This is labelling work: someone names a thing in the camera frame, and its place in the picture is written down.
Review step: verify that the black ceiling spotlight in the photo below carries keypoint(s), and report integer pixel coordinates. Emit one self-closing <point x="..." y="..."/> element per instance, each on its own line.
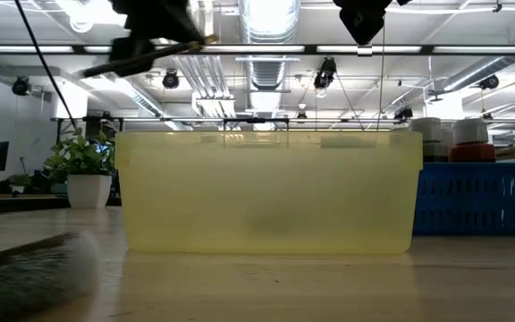
<point x="324" y="73"/>
<point x="20" y="86"/>
<point x="489" y="82"/>
<point x="170" y="79"/>
<point x="402" y="114"/>

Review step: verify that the yellow translucent plastic bin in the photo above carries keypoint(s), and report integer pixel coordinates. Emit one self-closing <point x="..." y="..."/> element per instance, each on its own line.
<point x="266" y="192"/>

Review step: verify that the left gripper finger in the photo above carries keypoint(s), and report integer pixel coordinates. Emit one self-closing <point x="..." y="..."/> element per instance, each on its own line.
<point x="130" y="56"/>
<point x="163" y="22"/>

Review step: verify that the dark computer monitor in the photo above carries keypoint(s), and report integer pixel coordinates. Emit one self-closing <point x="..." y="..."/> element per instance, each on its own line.
<point x="0" y="155"/>

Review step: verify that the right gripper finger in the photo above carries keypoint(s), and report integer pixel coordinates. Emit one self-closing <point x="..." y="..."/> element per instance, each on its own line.
<point x="364" y="20"/>

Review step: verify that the small potted plant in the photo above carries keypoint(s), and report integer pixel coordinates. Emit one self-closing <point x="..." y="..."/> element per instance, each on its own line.
<point x="18" y="182"/>

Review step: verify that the silver ventilation duct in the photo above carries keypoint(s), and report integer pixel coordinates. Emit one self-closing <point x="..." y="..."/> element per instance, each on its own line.
<point x="268" y="71"/>

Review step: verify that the blue perforated plastic basket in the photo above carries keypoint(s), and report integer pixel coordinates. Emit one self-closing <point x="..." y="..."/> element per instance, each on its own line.
<point x="481" y="197"/>

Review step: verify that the green plant in white pot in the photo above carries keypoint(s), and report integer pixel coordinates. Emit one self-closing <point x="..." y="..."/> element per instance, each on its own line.
<point x="83" y="156"/>

